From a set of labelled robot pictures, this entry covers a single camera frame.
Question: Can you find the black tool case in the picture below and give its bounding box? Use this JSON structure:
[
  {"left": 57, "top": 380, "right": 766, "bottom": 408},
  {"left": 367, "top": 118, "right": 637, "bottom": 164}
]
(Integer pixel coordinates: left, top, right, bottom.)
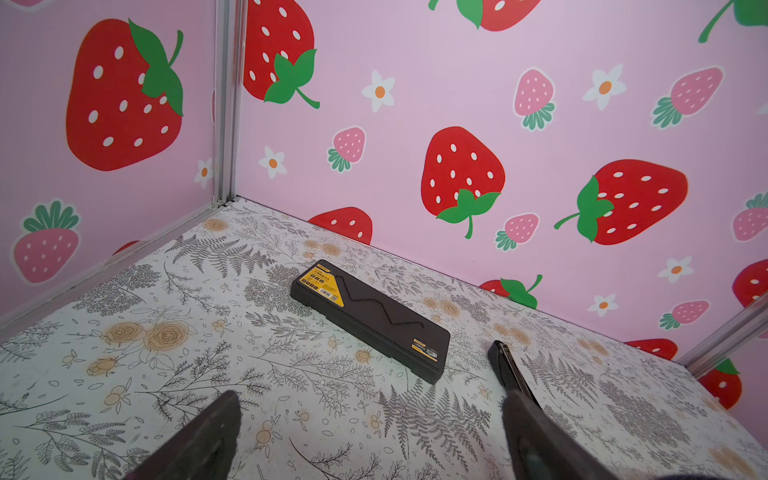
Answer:
[{"left": 290, "top": 259, "right": 451, "bottom": 384}]

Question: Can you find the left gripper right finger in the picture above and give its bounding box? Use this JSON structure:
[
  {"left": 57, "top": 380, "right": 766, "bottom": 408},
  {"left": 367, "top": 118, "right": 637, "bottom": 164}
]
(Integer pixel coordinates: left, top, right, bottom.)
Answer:
[{"left": 502, "top": 390, "right": 616, "bottom": 479}]

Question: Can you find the black stapler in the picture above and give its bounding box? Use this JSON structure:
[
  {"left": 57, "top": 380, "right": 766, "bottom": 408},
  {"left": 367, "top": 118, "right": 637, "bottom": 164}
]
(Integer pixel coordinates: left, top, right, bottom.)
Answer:
[{"left": 487, "top": 340, "right": 539, "bottom": 407}]

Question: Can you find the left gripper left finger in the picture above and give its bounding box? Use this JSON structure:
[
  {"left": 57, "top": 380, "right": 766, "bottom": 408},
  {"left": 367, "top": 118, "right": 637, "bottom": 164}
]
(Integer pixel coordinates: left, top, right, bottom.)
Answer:
[{"left": 125, "top": 391, "right": 242, "bottom": 480}]

